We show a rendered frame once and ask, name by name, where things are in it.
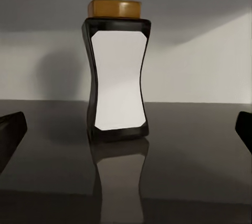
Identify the bottle of coffee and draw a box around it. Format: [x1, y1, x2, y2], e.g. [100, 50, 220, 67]
[82, 0, 151, 142]

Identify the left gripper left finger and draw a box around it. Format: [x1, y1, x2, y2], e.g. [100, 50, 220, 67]
[0, 111, 27, 174]

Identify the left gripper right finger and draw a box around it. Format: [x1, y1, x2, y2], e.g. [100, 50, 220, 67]
[235, 111, 252, 154]

